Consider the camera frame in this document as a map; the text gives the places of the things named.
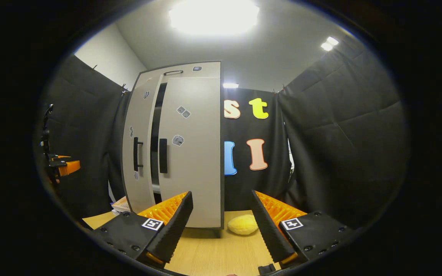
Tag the grey cabinet door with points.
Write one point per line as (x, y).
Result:
(198, 172)
(140, 115)

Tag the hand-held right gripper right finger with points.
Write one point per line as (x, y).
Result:
(271, 234)

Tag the grey cabinet drawer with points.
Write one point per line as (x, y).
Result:
(209, 71)

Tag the black backdrop cloth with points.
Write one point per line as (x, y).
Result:
(340, 134)

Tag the large ceiling light panel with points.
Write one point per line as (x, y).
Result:
(213, 17)

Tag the small twin ceiling light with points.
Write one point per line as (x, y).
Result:
(329, 43)

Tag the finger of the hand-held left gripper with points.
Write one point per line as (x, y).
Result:
(69, 166)

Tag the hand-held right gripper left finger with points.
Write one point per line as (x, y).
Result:
(173, 230)

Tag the beige book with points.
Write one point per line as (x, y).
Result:
(122, 204)

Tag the yellow sponge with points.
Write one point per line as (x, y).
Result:
(242, 225)

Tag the grey cabinet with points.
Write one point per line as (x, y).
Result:
(154, 126)

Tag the narrow ceiling light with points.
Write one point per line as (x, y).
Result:
(230, 85)

